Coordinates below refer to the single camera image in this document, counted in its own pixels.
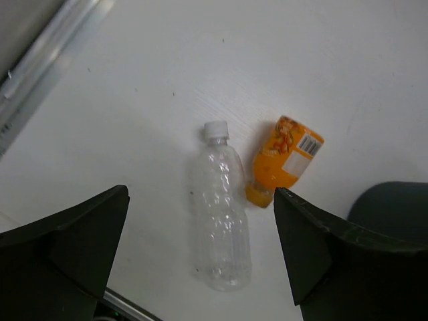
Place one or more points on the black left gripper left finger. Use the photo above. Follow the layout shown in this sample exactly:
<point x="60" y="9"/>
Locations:
<point x="57" y="268"/>

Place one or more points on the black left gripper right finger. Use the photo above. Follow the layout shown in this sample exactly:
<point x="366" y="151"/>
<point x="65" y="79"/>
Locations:
<point x="338" y="270"/>

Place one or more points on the clear unlabelled plastic bottle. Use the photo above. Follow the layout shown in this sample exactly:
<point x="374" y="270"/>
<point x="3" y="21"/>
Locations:
<point x="219" y="226"/>

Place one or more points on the orange juice plastic bottle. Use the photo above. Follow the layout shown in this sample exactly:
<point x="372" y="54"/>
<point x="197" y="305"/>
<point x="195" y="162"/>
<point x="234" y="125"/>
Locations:
<point x="281" y="160"/>

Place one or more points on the dark blue plastic bin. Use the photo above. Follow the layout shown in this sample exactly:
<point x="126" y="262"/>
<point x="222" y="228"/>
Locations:
<point x="395" y="209"/>

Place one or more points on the aluminium table frame rail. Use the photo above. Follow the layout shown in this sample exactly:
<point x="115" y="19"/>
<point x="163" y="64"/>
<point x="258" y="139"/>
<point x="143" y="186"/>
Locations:
<point x="45" y="62"/>

